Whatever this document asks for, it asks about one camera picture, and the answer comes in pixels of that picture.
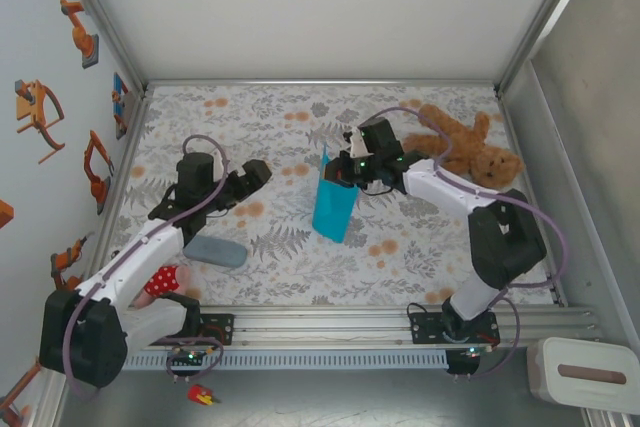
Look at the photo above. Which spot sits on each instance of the blue cloth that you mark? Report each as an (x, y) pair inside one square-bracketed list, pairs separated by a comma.
[(332, 212)]

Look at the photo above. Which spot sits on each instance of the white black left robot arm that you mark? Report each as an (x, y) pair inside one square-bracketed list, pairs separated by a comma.
[(130, 258)]

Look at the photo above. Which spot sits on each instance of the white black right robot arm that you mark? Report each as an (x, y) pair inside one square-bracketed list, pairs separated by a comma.
[(440, 187)]

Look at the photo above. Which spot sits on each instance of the grey oval case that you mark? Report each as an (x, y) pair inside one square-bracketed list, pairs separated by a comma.
[(215, 252)]

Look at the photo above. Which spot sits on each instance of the brown teddy bear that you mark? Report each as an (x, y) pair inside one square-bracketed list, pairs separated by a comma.
[(465, 147)]

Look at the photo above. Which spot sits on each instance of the floral table mat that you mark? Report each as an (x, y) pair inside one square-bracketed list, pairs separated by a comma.
[(300, 272)]

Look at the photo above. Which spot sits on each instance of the pink plush doll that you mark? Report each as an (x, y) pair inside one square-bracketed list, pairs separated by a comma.
[(162, 282)]

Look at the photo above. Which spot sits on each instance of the black circuit board green LED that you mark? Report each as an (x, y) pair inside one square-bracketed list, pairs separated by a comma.
[(190, 357), (460, 362)]

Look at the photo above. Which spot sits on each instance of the small red yellow toy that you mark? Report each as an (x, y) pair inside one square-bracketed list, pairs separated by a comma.
[(201, 393)]

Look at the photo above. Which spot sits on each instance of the white tissue box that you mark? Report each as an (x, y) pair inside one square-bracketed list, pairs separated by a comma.
[(585, 372)]

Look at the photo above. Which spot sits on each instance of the aluminium frame bar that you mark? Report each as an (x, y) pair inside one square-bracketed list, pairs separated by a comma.
[(320, 82)]

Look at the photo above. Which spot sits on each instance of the blue orange machine wall sticker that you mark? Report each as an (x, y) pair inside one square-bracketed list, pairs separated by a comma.
[(120, 107)]

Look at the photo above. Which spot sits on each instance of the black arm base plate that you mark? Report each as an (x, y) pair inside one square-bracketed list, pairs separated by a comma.
[(225, 329), (422, 329)]

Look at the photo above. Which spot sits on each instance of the aluminium front rail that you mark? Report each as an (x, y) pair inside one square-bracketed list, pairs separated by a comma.
[(325, 327)]

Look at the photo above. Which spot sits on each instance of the orange gripper wall sticker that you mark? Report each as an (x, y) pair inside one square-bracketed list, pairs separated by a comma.
[(30, 107)]

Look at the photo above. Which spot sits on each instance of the aluminium frame post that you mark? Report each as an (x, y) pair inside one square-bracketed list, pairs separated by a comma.
[(547, 17), (104, 17)]

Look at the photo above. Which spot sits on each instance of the orange block wall sticker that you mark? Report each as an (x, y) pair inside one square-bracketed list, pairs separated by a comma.
[(5, 214)]

